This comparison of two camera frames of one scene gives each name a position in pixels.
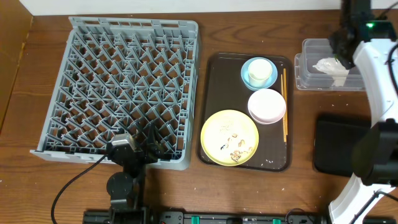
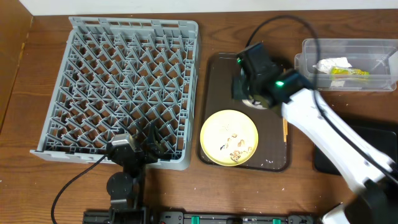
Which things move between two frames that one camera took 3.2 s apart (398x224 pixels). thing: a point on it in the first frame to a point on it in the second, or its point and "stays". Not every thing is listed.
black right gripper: x=342 y=50 to x=240 y=88
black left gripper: x=148 y=149 stays
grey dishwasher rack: x=114 y=75 stays
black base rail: x=225 y=217 stays
